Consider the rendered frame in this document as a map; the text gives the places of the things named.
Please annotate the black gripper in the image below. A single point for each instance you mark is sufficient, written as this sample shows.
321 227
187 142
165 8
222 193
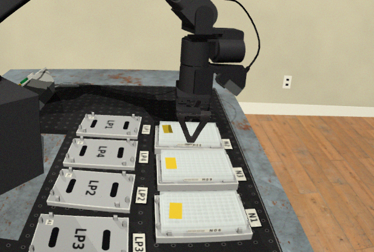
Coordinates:
184 92

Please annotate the white plate lid with yellow tape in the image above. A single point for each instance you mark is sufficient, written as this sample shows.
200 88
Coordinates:
195 163
171 131
201 209

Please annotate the white button panel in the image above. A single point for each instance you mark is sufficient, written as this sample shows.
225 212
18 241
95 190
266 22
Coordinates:
42 83

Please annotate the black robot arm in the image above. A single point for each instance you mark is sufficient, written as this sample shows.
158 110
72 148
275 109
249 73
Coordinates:
226 45

